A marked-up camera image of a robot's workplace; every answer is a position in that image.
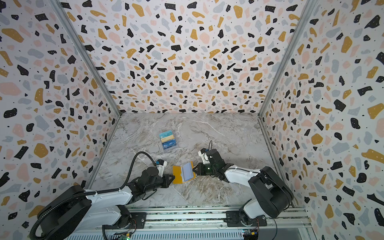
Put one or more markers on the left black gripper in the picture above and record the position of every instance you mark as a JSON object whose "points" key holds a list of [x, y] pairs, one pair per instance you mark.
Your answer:
{"points": [[167, 177]]}

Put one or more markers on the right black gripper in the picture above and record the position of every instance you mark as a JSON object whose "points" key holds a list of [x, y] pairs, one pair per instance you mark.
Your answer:
{"points": [[199, 170]]}

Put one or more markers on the light blue credit card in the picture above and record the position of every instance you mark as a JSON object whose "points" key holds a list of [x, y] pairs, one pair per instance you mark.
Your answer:
{"points": [[187, 172]]}

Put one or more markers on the yellow card holder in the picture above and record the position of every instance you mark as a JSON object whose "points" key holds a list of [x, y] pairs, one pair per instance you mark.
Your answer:
{"points": [[177, 172]]}

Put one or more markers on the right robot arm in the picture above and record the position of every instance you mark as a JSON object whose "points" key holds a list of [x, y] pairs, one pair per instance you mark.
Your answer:
{"points": [[272, 195]]}

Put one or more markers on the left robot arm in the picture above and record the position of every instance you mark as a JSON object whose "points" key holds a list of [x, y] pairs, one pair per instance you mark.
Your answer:
{"points": [[77, 209]]}

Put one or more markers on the white ventilation grille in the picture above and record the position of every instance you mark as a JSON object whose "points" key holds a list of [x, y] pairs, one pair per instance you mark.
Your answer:
{"points": [[166, 235]]}

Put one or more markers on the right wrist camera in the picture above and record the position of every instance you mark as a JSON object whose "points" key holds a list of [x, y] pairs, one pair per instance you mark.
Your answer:
{"points": [[203, 154]]}

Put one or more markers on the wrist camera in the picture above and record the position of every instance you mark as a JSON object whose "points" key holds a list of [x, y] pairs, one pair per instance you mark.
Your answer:
{"points": [[160, 165], [203, 154]]}

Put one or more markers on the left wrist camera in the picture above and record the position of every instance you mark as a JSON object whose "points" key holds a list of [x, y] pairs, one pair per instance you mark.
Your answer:
{"points": [[160, 165]]}

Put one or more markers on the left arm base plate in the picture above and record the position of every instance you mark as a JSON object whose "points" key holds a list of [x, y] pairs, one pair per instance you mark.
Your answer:
{"points": [[133, 221]]}

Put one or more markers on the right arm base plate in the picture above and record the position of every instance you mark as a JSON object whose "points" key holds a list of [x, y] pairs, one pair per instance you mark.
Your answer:
{"points": [[240, 219]]}

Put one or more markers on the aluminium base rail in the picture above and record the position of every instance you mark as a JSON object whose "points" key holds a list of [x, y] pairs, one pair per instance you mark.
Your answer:
{"points": [[291, 224]]}

